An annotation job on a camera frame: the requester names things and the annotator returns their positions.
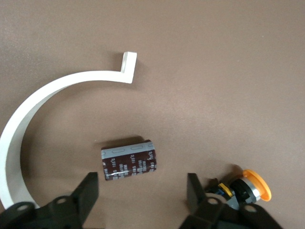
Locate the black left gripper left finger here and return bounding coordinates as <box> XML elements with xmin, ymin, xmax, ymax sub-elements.
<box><xmin>0</xmin><ymin>172</ymin><xmax>100</xmax><ymax>229</ymax></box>

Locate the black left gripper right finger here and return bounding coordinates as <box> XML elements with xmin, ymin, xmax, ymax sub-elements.
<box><xmin>178</xmin><ymin>173</ymin><xmax>284</xmax><ymax>229</ymax></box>

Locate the brown cylindrical capacitor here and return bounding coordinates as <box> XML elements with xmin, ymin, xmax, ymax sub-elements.
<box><xmin>101</xmin><ymin>139</ymin><xmax>158</xmax><ymax>182</ymax></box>

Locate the white semicircular pipe clamp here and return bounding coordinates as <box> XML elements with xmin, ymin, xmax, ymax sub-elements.
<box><xmin>0</xmin><ymin>51</ymin><xmax>138</xmax><ymax>210</ymax></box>

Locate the orange push button switch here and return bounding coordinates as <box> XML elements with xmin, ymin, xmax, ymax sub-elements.
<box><xmin>207</xmin><ymin>168</ymin><xmax>272</xmax><ymax>210</ymax></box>

